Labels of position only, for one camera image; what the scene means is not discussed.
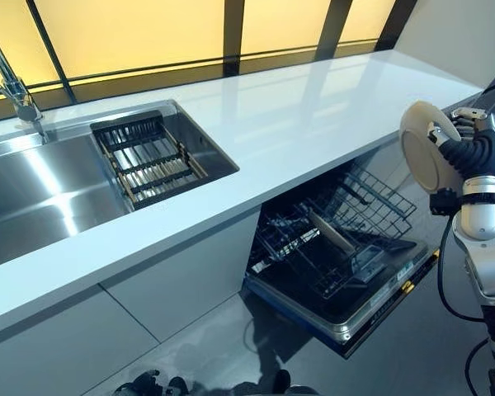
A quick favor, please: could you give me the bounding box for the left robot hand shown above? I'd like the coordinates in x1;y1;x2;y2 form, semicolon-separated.
117;369;162;396

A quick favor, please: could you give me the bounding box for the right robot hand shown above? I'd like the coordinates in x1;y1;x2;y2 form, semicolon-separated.
427;106;495;181

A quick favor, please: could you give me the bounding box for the cream plate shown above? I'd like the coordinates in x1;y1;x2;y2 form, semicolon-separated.
398;101;464;193
308;209;358;255

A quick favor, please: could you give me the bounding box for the built-in dishwasher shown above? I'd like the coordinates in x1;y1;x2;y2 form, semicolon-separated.
241;155;439;360

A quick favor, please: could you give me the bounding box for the dishwasher door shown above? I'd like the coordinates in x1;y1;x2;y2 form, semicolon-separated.
241;237;439;360

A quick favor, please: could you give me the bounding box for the left robot leg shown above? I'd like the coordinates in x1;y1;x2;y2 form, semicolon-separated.
166;375;191;396

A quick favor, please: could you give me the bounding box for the robot leg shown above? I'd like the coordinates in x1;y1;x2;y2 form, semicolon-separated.
166;375;191;396
271;368;293;396

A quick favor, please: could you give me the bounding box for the right robot leg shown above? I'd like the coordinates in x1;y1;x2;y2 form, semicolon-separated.
271;368;293;396

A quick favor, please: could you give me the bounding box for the grey cutlery basket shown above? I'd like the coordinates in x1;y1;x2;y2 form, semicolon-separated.
351;244;388;286

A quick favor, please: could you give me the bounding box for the black sink drying rack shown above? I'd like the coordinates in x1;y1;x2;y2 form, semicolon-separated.
89;110;210;212

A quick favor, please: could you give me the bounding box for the stainless steel sink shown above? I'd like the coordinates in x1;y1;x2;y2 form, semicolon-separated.
0;98;241;273

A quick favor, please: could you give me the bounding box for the chrome gooseneck kitchen faucet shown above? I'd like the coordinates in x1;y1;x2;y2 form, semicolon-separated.
0;18;45;125

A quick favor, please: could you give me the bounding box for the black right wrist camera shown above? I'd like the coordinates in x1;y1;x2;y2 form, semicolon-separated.
429;188;460;216

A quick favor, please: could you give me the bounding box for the dishwasher wire rack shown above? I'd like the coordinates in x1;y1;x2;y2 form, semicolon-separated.
252;162;418;301

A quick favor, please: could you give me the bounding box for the yellow window with dark frame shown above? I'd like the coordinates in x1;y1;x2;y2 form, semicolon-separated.
0;0;402;105

